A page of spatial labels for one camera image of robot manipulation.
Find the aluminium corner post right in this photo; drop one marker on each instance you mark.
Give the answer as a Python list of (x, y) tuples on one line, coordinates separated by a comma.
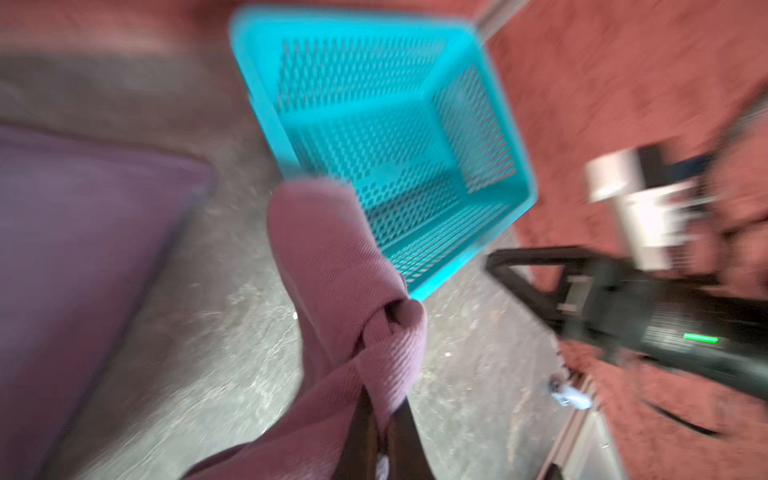
[(495, 16)]

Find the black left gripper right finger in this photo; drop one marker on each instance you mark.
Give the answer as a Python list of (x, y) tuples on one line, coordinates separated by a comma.
[(407, 459)]

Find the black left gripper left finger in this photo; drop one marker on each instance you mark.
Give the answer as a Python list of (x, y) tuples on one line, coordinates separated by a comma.
[(359, 457)]

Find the teal plastic mesh basket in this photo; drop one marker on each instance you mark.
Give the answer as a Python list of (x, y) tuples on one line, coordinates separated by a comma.
[(407, 110)]

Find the small light blue object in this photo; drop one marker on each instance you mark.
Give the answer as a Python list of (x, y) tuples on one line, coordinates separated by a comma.
[(567, 395)]

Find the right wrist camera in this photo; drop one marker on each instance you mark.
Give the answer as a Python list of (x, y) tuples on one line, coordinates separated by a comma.
[(652, 200)]

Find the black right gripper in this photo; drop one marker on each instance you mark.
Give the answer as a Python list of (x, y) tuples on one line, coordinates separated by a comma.
[(603, 302)]

